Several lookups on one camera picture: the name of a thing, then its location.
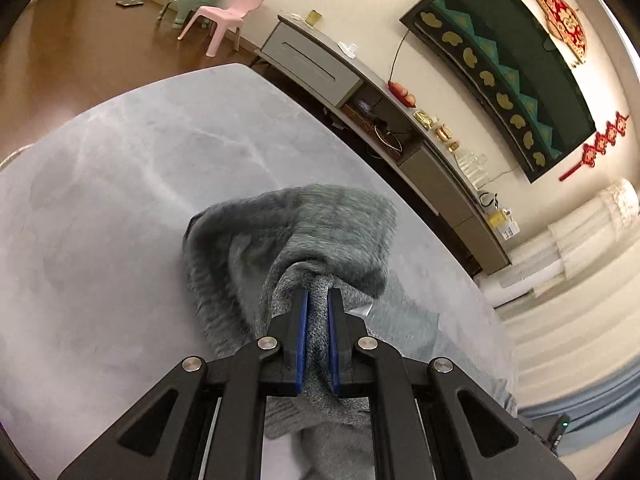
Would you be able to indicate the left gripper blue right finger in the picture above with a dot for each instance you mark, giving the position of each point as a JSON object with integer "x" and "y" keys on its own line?
{"x": 430, "y": 420}

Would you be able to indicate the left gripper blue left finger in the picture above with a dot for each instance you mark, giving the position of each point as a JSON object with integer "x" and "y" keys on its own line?
{"x": 204, "y": 419}

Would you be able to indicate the grey knit garment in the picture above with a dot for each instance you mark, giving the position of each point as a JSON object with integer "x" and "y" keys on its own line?
{"x": 245, "y": 259}

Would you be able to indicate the blue window curtain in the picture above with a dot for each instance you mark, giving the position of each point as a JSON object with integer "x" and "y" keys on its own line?
{"x": 595, "y": 412}

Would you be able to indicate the cream window curtain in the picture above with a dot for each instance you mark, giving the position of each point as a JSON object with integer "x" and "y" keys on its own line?
{"x": 580, "y": 331}

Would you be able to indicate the yellow box on cabinet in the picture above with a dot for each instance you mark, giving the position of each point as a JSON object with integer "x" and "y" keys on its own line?
{"x": 498, "y": 218}

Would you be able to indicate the clear glass cups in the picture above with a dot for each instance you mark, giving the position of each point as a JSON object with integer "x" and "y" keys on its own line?
{"x": 473, "y": 166}

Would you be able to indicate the gold ornaments on cabinet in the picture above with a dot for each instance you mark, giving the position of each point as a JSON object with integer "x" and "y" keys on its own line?
{"x": 440, "y": 131}

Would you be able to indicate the red hanging knot ornament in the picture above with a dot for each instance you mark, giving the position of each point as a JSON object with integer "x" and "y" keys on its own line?
{"x": 600, "y": 144}

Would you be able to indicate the long grey tv cabinet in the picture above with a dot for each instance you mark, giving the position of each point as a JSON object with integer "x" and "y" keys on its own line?
{"x": 365, "y": 109}

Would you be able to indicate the red fruit plate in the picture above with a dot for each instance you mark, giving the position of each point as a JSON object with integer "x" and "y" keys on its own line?
{"x": 402, "y": 94}

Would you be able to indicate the small yellow cup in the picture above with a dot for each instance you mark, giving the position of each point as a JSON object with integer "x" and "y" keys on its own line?
{"x": 312, "y": 18}

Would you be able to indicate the round red gold ornament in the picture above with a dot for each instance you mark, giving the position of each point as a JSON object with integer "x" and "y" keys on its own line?
{"x": 564, "y": 24}

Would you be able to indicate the pink plastic chair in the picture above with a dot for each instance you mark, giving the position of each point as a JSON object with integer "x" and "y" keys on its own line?
{"x": 232, "y": 17}

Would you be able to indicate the wall television with pattern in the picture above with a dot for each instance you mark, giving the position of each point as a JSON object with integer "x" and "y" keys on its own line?
{"x": 513, "y": 68}

